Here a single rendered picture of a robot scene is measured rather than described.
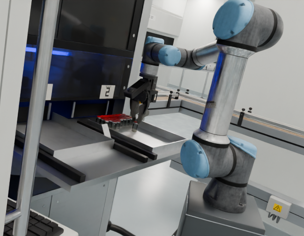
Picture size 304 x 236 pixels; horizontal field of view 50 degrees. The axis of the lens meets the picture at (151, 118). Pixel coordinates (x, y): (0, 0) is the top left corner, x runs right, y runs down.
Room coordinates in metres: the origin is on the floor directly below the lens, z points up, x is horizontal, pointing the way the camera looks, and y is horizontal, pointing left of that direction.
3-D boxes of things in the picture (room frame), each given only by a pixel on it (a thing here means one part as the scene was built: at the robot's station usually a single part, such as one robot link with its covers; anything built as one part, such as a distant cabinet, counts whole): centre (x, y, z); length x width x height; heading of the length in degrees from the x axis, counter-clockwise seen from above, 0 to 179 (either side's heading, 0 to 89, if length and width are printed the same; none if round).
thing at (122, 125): (1.36, 0.14, 0.90); 0.18 x 0.02 x 0.05; 146
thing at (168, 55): (1.30, -0.02, 1.23); 0.11 x 0.11 x 0.08; 33
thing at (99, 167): (1.18, 0.17, 0.87); 0.70 x 0.48 x 0.02; 147
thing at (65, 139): (1.08, 0.32, 0.90); 0.34 x 0.26 x 0.04; 57
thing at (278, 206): (1.79, -0.84, 0.50); 0.12 x 0.05 x 0.09; 57
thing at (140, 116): (1.36, 0.03, 0.97); 0.06 x 0.03 x 0.09; 146
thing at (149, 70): (1.37, 0.06, 1.16); 0.08 x 0.08 x 0.05
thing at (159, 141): (1.30, 0.04, 0.90); 0.34 x 0.26 x 0.04; 56
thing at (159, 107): (1.95, 0.07, 0.92); 0.69 x 0.15 x 0.16; 147
